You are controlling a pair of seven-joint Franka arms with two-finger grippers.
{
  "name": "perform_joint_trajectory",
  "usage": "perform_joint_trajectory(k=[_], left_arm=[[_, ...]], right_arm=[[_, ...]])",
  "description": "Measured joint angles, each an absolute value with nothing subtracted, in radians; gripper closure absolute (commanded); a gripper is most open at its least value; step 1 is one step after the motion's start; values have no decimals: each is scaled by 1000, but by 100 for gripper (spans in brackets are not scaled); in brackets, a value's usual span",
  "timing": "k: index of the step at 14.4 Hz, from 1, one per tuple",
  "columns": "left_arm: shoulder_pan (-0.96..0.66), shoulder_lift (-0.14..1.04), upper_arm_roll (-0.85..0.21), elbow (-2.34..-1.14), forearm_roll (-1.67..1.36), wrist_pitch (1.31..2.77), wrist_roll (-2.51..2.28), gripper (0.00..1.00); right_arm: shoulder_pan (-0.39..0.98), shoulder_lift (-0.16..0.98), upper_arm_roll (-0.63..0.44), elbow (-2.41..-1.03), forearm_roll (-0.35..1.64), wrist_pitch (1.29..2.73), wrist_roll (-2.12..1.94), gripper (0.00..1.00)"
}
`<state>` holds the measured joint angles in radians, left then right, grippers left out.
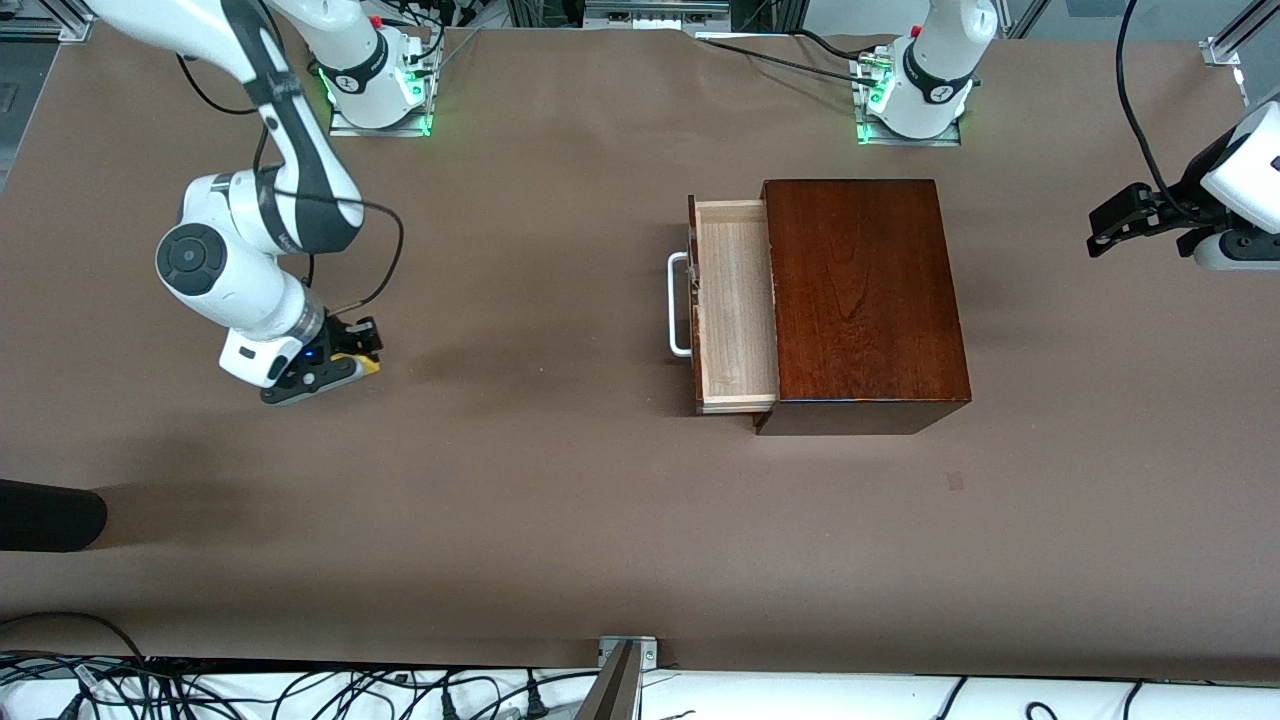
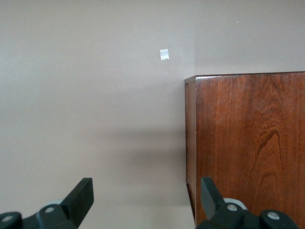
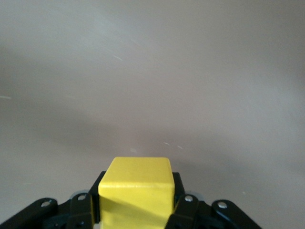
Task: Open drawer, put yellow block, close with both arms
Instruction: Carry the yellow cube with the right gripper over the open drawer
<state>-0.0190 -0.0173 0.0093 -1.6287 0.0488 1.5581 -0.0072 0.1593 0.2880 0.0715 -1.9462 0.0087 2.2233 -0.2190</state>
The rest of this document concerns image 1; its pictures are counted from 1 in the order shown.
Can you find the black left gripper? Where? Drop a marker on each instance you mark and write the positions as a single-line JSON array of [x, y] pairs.
[[1183, 202]]

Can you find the small metal bracket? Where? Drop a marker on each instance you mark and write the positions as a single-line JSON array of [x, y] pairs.
[[640, 648]]

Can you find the dark wooden drawer cabinet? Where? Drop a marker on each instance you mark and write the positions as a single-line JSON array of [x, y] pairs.
[[870, 300]]

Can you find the aluminium frame profile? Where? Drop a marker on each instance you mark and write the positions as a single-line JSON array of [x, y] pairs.
[[1235, 40]]

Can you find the black cylindrical object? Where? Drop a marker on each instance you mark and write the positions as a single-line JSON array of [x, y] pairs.
[[50, 515]]

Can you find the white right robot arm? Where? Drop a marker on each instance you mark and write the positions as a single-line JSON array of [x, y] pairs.
[[240, 280]]

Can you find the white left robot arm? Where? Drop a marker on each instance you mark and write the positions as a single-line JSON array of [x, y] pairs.
[[940, 60]]

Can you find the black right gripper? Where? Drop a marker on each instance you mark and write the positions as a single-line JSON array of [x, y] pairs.
[[347, 334]]

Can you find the grey metal device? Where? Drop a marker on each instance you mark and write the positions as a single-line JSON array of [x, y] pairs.
[[655, 12]]

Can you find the metal base plate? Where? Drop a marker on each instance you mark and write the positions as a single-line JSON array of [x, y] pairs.
[[345, 128], [870, 135]]

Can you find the yellow cube block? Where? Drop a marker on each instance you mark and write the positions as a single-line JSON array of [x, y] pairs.
[[368, 366]]

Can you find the brown table cover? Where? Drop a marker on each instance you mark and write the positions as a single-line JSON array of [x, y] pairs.
[[560, 500]]

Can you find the black power plug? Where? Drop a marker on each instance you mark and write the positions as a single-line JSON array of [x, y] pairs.
[[535, 705], [448, 708]]

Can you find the dark metal beam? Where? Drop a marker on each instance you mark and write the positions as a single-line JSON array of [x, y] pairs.
[[610, 690]]

